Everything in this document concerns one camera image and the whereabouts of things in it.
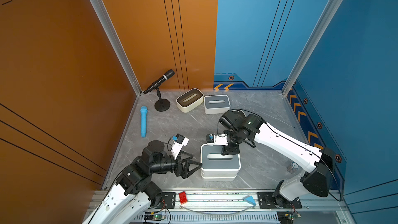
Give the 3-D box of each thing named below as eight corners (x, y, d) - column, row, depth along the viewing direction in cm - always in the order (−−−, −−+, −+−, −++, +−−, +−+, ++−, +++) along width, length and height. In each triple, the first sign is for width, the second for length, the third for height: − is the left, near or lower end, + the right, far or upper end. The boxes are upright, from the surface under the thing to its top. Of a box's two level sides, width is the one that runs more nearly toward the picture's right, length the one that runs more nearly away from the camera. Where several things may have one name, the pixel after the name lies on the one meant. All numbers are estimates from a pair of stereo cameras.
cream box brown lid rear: (183, 116, 107) (182, 110, 102) (174, 105, 113) (172, 99, 108) (207, 102, 116) (207, 96, 111) (196, 92, 122) (196, 86, 117)
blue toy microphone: (139, 138, 97) (137, 135, 94) (141, 109, 112) (140, 106, 109) (146, 137, 97) (144, 134, 95) (148, 108, 113) (146, 105, 110)
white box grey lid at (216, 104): (203, 115, 108) (203, 109, 103) (203, 100, 117) (203, 94, 112) (230, 115, 108) (231, 109, 103) (228, 100, 117) (229, 94, 112)
